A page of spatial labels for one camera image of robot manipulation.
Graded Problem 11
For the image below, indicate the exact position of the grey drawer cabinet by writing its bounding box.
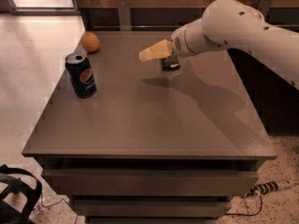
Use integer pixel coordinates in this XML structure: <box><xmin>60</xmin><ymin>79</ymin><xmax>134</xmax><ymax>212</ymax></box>
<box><xmin>23</xmin><ymin>32</ymin><xmax>276</xmax><ymax>224</ymax></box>

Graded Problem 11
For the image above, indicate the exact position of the black power cable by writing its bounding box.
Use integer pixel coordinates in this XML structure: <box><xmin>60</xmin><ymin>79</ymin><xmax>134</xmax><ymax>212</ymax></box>
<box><xmin>224</xmin><ymin>193</ymin><xmax>263</xmax><ymax>217</ymax></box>

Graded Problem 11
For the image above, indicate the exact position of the top grey drawer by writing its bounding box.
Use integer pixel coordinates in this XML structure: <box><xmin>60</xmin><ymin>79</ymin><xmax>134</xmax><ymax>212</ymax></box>
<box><xmin>43</xmin><ymin>169</ymin><xmax>258</xmax><ymax>197</ymax></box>

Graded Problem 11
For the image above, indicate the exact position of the window frame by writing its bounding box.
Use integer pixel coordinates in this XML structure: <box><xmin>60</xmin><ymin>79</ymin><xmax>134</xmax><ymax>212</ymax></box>
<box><xmin>0</xmin><ymin>0</ymin><xmax>80</xmax><ymax>17</ymax></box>

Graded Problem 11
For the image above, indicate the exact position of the black rxbar chocolate bar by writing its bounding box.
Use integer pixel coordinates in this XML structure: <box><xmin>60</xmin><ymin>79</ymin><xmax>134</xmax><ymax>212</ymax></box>
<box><xmin>161</xmin><ymin>52</ymin><xmax>180</xmax><ymax>71</ymax></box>

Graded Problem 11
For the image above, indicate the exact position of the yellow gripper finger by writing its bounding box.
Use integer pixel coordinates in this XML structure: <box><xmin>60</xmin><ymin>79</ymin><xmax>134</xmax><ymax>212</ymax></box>
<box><xmin>139</xmin><ymin>39</ymin><xmax>172</xmax><ymax>62</ymax></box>

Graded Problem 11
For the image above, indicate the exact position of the right metal bracket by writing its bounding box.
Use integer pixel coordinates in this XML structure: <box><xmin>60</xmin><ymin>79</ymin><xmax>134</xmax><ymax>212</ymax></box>
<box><xmin>257</xmin><ymin>0</ymin><xmax>273</xmax><ymax>16</ymax></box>

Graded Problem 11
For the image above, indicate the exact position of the metal bracket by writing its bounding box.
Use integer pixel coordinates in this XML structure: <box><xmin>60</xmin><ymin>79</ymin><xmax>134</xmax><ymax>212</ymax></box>
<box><xmin>257</xmin><ymin>0</ymin><xmax>273</xmax><ymax>16</ymax></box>
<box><xmin>117</xmin><ymin>0</ymin><xmax>132</xmax><ymax>31</ymax></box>

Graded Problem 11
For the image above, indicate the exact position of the orange fruit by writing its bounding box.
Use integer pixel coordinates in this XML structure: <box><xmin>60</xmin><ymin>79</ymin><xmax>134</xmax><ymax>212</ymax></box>
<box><xmin>80</xmin><ymin>32</ymin><xmax>100</xmax><ymax>53</ymax></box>

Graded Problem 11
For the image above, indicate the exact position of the grey drawer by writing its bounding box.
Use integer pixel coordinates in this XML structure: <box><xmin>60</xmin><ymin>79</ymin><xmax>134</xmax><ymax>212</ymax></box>
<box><xmin>70</xmin><ymin>199</ymin><xmax>231</xmax><ymax>218</ymax></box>
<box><xmin>43</xmin><ymin>169</ymin><xmax>258</xmax><ymax>197</ymax></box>

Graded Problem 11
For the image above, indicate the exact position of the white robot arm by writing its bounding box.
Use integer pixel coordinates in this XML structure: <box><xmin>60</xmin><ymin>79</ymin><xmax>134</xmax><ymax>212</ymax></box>
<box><xmin>139</xmin><ymin>0</ymin><xmax>299</xmax><ymax>90</ymax></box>

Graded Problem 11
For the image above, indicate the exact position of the left metal bracket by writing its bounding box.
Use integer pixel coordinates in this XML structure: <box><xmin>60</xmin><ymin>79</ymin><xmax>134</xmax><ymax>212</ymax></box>
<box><xmin>117</xmin><ymin>0</ymin><xmax>132</xmax><ymax>31</ymax></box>

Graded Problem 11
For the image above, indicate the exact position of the white power strip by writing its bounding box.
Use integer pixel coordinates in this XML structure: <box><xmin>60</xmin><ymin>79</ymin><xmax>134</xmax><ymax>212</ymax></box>
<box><xmin>244</xmin><ymin>178</ymin><xmax>295</xmax><ymax>198</ymax></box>

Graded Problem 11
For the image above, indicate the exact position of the blue pepsi can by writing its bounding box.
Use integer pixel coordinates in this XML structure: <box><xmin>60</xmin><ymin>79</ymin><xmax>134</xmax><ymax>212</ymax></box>
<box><xmin>64</xmin><ymin>52</ymin><xmax>96</xmax><ymax>98</ymax></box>

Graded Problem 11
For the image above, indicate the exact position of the middle grey drawer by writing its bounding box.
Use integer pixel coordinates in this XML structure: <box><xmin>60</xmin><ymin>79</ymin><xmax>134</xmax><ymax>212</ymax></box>
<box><xmin>70</xmin><ymin>199</ymin><xmax>231</xmax><ymax>218</ymax></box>

